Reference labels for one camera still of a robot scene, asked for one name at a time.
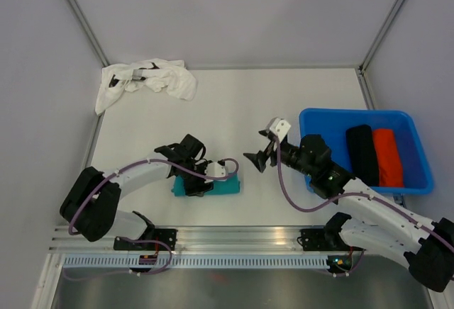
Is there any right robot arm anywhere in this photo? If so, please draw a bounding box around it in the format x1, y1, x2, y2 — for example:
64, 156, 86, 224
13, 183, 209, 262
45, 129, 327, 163
245, 130, 453, 293

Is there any aluminium mounting rail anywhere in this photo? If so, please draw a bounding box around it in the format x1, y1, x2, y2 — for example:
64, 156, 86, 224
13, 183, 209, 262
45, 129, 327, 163
49, 225, 436, 255

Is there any left aluminium frame post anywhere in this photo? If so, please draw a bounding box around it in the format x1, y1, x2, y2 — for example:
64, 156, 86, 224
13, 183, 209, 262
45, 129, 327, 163
64, 0, 110, 67

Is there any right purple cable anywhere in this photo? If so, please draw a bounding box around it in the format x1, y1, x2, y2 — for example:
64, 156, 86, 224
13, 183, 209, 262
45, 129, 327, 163
275, 138, 454, 277

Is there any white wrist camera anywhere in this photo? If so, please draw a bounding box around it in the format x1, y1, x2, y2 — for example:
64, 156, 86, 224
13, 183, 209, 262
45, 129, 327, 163
265, 117, 291, 143
205, 162, 228, 181

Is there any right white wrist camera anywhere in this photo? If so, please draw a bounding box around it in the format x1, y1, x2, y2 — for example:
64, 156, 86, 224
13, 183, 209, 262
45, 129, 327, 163
265, 117, 291, 143

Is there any rolled black t-shirt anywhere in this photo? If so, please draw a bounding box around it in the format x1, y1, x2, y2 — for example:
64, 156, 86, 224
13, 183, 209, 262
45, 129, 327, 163
345, 125, 380, 186

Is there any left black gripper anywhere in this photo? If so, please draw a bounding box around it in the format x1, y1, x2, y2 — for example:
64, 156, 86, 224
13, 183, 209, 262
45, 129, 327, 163
180, 160, 214, 198

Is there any white t-shirt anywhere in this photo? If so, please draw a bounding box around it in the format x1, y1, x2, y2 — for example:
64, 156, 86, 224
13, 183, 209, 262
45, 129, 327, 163
94, 58, 198, 116

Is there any blue plastic bin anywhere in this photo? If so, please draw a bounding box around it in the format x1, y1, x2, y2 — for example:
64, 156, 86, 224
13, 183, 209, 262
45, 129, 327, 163
299, 108, 433, 196

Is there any white slotted cable duct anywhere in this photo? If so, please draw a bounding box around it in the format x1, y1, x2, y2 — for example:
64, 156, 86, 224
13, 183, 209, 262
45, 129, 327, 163
63, 254, 328, 269

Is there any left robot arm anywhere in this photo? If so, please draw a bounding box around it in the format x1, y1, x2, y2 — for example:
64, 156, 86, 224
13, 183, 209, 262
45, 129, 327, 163
60, 135, 213, 249

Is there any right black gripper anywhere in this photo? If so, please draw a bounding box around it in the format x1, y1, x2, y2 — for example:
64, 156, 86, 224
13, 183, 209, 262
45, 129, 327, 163
243, 137, 315, 179

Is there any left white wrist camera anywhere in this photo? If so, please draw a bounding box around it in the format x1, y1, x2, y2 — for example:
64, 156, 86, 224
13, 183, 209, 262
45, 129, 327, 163
205, 162, 228, 181

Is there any teal t-shirt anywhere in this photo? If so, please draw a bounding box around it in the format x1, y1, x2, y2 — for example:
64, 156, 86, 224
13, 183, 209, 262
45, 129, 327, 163
172, 175, 240, 197

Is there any right aluminium frame post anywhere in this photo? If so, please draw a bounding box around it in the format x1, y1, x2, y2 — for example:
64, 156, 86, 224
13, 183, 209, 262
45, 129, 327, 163
358, 0, 424, 72

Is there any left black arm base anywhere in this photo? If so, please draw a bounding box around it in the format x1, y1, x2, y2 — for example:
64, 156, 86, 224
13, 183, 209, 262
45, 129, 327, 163
113, 228, 178, 252

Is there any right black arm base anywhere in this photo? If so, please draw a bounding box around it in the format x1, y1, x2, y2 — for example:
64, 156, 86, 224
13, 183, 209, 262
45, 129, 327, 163
297, 227, 350, 252

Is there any aluminium frame post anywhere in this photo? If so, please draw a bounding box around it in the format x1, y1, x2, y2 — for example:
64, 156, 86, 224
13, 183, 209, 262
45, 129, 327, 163
64, 0, 110, 67
358, 0, 424, 72

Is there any rolled orange t-shirt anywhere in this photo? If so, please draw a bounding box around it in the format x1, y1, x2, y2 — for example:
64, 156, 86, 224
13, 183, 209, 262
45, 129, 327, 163
372, 128, 404, 188

